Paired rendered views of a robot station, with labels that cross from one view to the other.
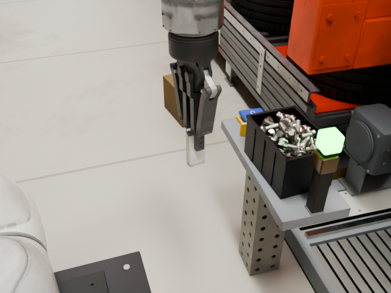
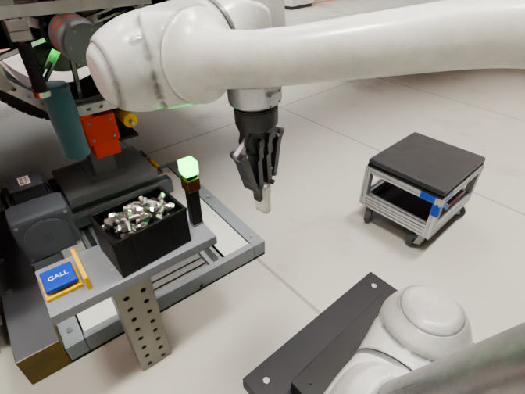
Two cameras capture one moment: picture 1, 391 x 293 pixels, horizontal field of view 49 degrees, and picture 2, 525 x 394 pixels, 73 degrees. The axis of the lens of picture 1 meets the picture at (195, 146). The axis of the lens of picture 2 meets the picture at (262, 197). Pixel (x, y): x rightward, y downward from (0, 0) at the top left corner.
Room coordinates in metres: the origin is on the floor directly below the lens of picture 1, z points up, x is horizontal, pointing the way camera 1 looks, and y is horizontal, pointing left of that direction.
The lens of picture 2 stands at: (0.81, 0.53, 1.13)
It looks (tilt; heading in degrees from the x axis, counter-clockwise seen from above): 37 degrees down; 248
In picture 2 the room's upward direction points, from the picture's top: straight up
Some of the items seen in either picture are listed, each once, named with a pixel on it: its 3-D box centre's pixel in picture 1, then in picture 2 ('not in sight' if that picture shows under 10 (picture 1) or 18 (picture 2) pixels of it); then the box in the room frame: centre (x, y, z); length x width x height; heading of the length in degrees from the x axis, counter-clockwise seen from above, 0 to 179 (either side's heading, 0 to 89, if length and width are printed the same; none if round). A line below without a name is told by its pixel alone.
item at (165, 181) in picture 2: not in sight; (109, 186); (0.96, -1.07, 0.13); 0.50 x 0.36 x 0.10; 15
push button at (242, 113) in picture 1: (253, 118); (59, 278); (1.04, -0.17, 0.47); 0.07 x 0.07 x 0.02; 15
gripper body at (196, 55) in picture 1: (194, 59); (257, 127); (0.60, 0.00, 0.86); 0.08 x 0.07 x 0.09; 28
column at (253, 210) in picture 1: (264, 214); (138, 313); (0.91, -0.21, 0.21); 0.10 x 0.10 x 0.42; 15
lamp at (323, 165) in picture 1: (325, 160); (191, 182); (0.69, -0.27, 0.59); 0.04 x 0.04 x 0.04; 15
